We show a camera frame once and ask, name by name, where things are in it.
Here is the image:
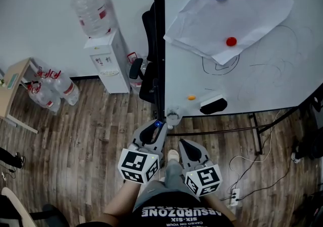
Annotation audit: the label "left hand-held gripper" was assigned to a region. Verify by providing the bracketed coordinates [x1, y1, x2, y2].
[118, 119, 168, 184]

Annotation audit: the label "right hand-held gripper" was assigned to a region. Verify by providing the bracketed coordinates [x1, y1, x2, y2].
[178, 139, 223, 197]

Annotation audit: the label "blue-capped marker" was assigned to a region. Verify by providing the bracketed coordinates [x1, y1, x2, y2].
[154, 120, 174, 130]

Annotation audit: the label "person's left forearm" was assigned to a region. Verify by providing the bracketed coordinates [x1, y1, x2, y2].
[103, 180, 142, 224]

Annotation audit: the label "person's right forearm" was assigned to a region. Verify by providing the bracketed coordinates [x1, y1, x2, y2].
[199, 193, 237, 227]

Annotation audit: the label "black whiteboard eraser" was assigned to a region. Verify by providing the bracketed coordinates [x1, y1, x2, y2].
[199, 94, 228, 115]

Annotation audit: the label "whiteboard with black stand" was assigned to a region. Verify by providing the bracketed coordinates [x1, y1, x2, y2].
[152, 0, 323, 156]

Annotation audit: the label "person's white shoe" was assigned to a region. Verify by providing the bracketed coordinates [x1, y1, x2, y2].
[167, 149, 180, 163]

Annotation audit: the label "person's grey trousers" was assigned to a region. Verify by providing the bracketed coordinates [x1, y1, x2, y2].
[132, 159, 200, 213]

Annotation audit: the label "black office chair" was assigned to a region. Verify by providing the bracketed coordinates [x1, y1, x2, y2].
[129, 3, 162, 104]

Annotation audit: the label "clear plastic water bottle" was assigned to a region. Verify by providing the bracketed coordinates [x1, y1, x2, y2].
[70, 0, 118, 39]
[27, 83, 61, 116]
[126, 52, 149, 95]
[54, 71, 80, 105]
[35, 66, 51, 85]
[45, 69, 63, 88]

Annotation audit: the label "person's black printed shirt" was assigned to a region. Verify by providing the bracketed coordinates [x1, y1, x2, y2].
[131, 192, 229, 227]

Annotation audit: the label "white power strip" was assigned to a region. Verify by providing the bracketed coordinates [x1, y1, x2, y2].
[228, 188, 240, 206]

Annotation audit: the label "white water dispenser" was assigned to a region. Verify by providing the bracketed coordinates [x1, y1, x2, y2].
[83, 29, 131, 95]

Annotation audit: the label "black stool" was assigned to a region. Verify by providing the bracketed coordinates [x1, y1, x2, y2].
[29, 203, 69, 227]

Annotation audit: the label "white paper sheets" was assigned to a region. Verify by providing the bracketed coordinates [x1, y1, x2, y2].
[163, 0, 295, 66]

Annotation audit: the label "light wooden desk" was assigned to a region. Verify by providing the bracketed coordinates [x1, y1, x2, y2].
[0, 56, 38, 135]

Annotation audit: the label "green flat board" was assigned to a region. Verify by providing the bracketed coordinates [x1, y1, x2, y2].
[7, 73, 19, 90]

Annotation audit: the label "beige round table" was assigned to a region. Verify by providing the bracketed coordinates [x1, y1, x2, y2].
[1, 187, 37, 227]

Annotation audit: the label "white cable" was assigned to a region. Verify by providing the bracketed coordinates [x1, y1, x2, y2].
[229, 109, 282, 191]

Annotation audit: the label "black cable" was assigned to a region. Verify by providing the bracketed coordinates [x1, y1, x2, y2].
[234, 162, 293, 201]

